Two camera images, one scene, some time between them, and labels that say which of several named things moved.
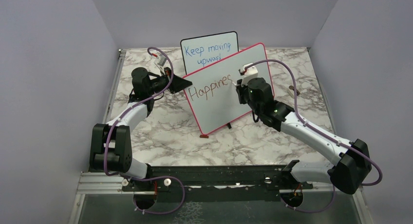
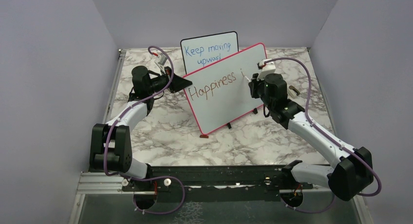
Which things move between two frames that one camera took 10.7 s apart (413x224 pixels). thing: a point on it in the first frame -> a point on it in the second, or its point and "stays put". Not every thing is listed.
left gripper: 178,84 stays put
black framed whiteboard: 200,51 stays put
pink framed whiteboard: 213,94 stays put
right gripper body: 244,94 -> 258,87
